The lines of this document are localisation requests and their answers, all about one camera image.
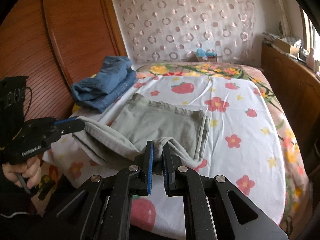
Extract grey-green pants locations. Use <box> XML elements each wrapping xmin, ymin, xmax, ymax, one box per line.
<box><xmin>73</xmin><ymin>93</ymin><xmax>210</xmax><ymax>169</ymax></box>

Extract person's left hand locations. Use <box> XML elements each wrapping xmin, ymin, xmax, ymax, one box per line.
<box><xmin>2</xmin><ymin>156</ymin><xmax>41</xmax><ymax>189</ymax></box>

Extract yellow plush toy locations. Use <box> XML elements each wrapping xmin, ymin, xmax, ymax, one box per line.
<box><xmin>72</xmin><ymin>104</ymin><xmax>81</xmax><ymax>114</ymax></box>

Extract white strawberry flower bedsheet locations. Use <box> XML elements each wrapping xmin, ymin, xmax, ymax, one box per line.
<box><xmin>42</xmin><ymin>74</ymin><xmax>287</xmax><ymax>240</ymax></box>

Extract folded blue jeans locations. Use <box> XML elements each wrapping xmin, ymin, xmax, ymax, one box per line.
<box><xmin>71</xmin><ymin>56</ymin><xmax>136</xmax><ymax>113</ymax></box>

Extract floral pink blanket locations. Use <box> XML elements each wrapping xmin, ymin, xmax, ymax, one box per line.
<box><xmin>37</xmin><ymin>62</ymin><xmax>312</xmax><ymax>238</ymax></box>

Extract wooden wardrobe door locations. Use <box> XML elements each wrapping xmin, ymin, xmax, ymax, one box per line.
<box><xmin>1</xmin><ymin>0</ymin><xmax>126</xmax><ymax>119</ymax></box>

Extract wooden sideboard cabinet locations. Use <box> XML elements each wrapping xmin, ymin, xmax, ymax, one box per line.
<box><xmin>261</xmin><ymin>44</ymin><xmax>319</xmax><ymax>175</ymax></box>

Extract cardboard box with blue item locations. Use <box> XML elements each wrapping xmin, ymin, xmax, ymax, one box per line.
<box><xmin>196</xmin><ymin>48</ymin><xmax>217</xmax><ymax>62</ymax></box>

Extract pink bottle on cabinet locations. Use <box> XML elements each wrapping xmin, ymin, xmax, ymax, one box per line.
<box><xmin>306</xmin><ymin>47</ymin><xmax>315</xmax><ymax>70</ymax></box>

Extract cardboard box on cabinet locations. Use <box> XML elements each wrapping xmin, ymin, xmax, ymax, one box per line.
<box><xmin>273</xmin><ymin>38</ymin><xmax>299</xmax><ymax>55</ymax></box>

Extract window with brown frame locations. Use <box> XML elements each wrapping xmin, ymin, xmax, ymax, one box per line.
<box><xmin>300</xmin><ymin>7</ymin><xmax>319</xmax><ymax>59</ymax></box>

